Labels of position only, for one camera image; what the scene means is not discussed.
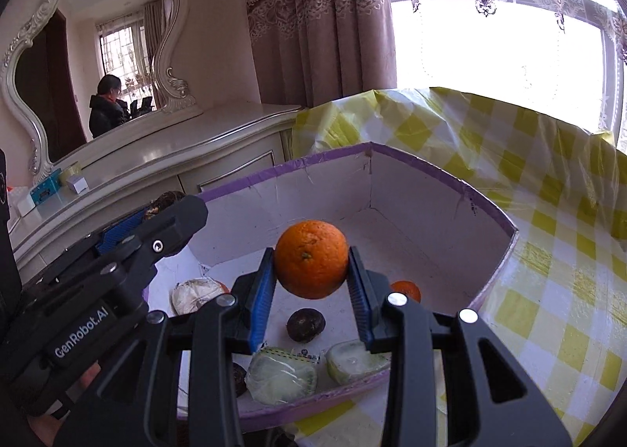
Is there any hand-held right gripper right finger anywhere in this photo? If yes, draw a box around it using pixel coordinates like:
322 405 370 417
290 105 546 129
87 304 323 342
347 246 574 447

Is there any pink patterned curtain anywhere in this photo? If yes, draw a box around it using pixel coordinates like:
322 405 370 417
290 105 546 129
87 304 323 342
240 0 399 109

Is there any teal small box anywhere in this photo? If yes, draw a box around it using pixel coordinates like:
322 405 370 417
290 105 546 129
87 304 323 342
30 176 62 205

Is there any large orange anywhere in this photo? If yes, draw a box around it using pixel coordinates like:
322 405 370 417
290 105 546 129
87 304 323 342
273 220 350 300

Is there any plastic-wrapped green cabbage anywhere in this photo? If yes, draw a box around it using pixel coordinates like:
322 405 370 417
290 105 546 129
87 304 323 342
245 346 320 406

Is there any person's left hand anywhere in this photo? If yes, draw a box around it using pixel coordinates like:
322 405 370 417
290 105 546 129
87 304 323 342
27 363 103 447

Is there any ornate silver framed mirror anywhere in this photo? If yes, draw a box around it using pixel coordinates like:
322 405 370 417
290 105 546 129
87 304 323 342
0 0 204 187

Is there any wrapped cabbage piece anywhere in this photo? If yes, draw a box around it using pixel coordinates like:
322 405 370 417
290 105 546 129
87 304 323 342
326 339 391 386

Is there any white cardboard box purple tape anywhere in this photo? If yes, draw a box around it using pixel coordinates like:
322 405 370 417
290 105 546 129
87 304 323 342
142 142 519 434

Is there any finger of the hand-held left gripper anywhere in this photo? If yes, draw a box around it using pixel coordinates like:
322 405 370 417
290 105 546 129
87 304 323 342
20 194 209 325
94 209 150 256

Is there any cream carved dresser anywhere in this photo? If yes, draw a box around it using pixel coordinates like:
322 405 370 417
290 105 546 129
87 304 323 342
7 101 304 274

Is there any white flat box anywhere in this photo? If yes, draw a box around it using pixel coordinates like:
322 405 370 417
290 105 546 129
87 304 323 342
7 187 36 218

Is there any yellow checked tablecloth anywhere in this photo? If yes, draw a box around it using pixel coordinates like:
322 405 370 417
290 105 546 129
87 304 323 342
291 87 627 447

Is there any pale wrapped cabbage half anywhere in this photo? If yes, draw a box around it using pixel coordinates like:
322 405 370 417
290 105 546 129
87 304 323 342
170 278 227 316

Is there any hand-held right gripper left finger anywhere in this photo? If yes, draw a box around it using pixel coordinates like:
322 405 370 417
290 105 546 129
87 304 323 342
54 247 276 447

